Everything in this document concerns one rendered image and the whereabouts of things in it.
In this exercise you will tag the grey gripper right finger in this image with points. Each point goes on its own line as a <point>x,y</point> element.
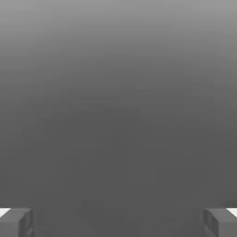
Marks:
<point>224,224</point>

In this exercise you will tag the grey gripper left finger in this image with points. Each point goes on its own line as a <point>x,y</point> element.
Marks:
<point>13,224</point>

